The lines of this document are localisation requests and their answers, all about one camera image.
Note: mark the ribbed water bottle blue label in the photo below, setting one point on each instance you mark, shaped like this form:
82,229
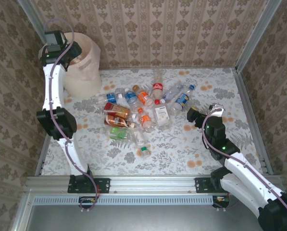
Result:
131,97

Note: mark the square bottle white label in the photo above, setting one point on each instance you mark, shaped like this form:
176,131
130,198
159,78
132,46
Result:
162,115

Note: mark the white plastic bin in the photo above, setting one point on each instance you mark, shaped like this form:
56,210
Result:
85,89

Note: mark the red label cola bottle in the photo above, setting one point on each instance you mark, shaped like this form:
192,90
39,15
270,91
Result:
157,87

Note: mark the aluminium table side rail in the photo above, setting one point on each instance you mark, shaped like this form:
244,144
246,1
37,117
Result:
41,158
250,115

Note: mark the aluminium frame post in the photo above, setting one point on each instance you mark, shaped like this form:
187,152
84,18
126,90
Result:
258,36
30,14

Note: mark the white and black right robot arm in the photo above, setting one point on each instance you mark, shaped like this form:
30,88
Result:
237,187

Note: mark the aluminium lower frame bar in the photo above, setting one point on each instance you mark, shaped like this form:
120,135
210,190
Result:
21,214

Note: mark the small bottle green cap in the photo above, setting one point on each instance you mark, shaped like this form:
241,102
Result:
145,151

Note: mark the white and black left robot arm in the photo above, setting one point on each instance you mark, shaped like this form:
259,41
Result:
53,81

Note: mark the blue yellow label bottle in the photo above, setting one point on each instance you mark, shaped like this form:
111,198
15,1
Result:
182,99

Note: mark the clear unlabelled bottle white cap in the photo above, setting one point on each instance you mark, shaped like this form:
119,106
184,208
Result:
172,92

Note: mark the orange label bottle brown cap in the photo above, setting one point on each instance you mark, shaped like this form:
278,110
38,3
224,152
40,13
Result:
144,96

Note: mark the long aluminium mounting rail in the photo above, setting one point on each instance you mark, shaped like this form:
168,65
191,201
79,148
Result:
153,184

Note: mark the dark brown drink bottle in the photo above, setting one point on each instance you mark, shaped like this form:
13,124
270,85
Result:
116,121

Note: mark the green label clear bottle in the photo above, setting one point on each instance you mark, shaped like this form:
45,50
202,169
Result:
118,133

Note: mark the grey metal plate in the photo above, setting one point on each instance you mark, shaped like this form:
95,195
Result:
133,219

